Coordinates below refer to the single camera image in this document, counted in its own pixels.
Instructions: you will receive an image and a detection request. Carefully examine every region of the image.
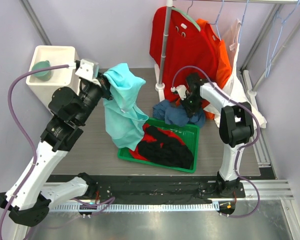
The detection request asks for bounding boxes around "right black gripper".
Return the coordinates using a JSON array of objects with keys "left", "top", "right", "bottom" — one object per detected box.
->
[{"left": 179, "top": 93, "right": 202, "bottom": 118}]

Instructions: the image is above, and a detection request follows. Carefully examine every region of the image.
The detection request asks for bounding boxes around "dark blue t shirt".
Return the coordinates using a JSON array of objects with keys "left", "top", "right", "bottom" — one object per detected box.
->
[{"left": 152, "top": 100, "right": 206, "bottom": 128}]

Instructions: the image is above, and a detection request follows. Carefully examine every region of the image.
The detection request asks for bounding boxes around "light teal t shirt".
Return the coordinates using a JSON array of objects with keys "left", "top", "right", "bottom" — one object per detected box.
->
[{"left": 103, "top": 63, "right": 149, "bottom": 151}]

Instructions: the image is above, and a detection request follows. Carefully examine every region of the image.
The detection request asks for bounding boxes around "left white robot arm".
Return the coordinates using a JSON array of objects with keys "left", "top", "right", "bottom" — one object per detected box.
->
[{"left": 0, "top": 74, "right": 112, "bottom": 227}]

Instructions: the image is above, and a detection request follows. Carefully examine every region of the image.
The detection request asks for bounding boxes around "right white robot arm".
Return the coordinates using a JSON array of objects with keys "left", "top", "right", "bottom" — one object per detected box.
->
[{"left": 177, "top": 72, "right": 254, "bottom": 198}]

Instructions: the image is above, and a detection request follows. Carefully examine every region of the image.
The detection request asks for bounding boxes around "hanging orange t shirt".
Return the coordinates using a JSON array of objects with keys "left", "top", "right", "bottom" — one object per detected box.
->
[{"left": 194, "top": 17, "right": 233, "bottom": 120}]

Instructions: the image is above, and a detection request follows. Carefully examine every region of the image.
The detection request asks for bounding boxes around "hanging red t shirt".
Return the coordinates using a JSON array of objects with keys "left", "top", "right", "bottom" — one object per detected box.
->
[{"left": 162, "top": 10, "right": 218, "bottom": 101}]

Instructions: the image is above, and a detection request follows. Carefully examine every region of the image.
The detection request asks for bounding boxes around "black t shirt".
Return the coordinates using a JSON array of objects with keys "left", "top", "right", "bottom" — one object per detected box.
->
[{"left": 137, "top": 124, "right": 195, "bottom": 169}]

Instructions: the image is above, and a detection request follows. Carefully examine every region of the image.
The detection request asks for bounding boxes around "red t shirt in tray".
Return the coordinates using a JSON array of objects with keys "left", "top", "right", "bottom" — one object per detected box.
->
[{"left": 128, "top": 122, "right": 187, "bottom": 161}]

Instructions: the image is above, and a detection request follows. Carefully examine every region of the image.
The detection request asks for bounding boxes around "green plastic hanger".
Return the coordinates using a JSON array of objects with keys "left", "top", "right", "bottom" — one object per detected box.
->
[{"left": 165, "top": 0, "right": 201, "bottom": 32}]

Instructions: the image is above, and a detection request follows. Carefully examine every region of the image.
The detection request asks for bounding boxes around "green plastic tray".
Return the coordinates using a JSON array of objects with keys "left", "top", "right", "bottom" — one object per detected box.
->
[{"left": 117, "top": 118, "right": 200, "bottom": 173}]

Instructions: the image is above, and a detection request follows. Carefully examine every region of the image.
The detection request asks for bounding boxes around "white clothes rack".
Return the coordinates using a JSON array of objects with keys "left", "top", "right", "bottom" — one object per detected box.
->
[{"left": 154, "top": 0, "right": 300, "bottom": 102}]

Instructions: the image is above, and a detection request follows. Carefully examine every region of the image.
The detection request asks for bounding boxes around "white drawer cabinet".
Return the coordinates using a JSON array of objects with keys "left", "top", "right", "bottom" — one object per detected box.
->
[{"left": 26, "top": 45, "right": 80, "bottom": 108}]

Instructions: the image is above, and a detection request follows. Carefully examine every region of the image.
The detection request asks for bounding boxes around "hanging white tank top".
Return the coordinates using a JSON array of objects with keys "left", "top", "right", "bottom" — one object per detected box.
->
[{"left": 207, "top": 17, "right": 268, "bottom": 130}]

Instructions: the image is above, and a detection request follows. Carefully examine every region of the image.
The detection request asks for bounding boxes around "teal cup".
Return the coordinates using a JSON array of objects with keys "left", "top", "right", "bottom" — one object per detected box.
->
[{"left": 31, "top": 60, "right": 53, "bottom": 81}]

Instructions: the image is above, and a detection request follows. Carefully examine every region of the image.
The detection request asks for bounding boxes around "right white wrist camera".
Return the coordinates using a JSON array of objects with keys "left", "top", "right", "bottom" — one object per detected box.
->
[{"left": 170, "top": 84, "right": 189, "bottom": 100}]

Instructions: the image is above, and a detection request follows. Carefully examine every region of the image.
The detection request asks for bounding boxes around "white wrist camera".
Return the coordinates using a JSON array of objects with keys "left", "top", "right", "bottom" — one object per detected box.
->
[
  {"left": 170, "top": 84, "right": 189, "bottom": 100},
  {"left": 75, "top": 58, "right": 99, "bottom": 82}
]

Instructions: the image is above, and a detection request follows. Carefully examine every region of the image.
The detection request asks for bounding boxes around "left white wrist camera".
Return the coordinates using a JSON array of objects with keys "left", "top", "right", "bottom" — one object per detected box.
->
[{"left": 75, "top": 58, "right": 99, "bottom": 82}]

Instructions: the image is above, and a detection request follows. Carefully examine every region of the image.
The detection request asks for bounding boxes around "white slotted cable duct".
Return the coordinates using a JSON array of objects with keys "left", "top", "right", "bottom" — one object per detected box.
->
[{"left": 50, "top": 201, "right": 220, "bottom": 214}]

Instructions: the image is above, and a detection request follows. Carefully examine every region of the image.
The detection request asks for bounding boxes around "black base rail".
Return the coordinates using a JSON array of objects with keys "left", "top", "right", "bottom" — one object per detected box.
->
[{"left": 46, "top": 174, "right": 246, "bottom": 205}]

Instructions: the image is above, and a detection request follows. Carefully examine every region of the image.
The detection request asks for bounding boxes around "empty blue wire hanger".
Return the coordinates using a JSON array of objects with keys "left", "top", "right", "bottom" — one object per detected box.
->
[{"left": 264, "top": 0, "right": 300, "bottom": 78}]

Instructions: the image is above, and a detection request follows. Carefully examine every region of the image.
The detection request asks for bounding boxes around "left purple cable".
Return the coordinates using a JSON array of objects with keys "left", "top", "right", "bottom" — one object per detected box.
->
[{"left": 0, "top": 63, "right": 77, "bottom": 240}]

